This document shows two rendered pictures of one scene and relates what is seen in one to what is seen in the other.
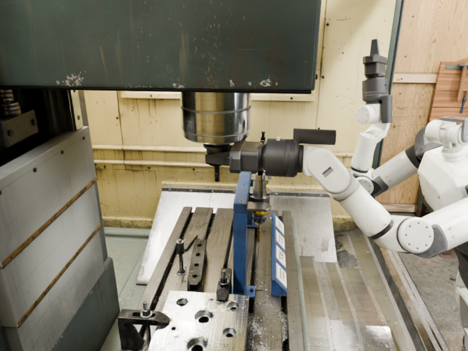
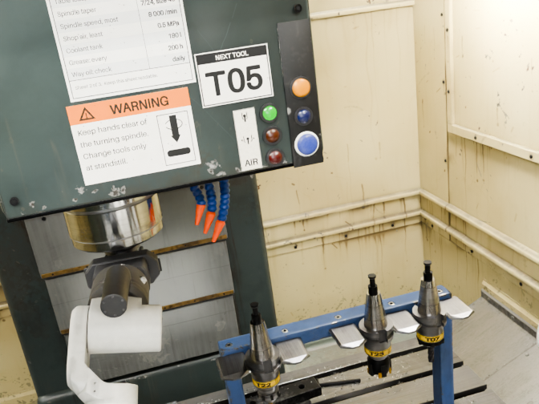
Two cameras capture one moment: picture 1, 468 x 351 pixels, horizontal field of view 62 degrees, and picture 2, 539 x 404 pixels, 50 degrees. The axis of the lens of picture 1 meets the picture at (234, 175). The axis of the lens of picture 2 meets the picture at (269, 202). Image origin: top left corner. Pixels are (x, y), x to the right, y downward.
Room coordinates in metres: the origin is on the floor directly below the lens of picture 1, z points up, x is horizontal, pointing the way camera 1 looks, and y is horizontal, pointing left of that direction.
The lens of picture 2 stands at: (0.86, -0.93, 1.83)
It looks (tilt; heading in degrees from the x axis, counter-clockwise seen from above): 20 degrees down; 73
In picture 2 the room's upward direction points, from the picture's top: 8 degrees counter-clockwise
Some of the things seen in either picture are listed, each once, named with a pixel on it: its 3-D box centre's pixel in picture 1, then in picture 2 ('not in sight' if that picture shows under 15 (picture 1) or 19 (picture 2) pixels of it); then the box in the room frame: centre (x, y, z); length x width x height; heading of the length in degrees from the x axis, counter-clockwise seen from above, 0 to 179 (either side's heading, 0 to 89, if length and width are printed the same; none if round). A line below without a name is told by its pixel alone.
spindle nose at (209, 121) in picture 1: (216, 109); (111, 202); (0.88, 0.04, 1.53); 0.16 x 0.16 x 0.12
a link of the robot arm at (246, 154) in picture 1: (258, 155); (121, 282); (0.86, -0.06, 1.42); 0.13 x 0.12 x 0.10; 171
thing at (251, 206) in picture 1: (259, 206); (233, 367); (1.01, -0.07, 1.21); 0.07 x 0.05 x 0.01; 85
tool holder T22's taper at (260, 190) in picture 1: (260, 184); (259, 337); (1.07, -0.08, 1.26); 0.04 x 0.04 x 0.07
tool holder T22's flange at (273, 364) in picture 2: (260, 198); (263, 359); (1.07, -0.08, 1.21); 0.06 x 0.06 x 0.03
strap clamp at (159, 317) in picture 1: (145, 324); not in sight; (0.80, 0.23, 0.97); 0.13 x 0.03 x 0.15; 85
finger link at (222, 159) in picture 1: (218, 159); not in sight; (0.84, 0.04, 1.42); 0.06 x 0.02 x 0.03; 81
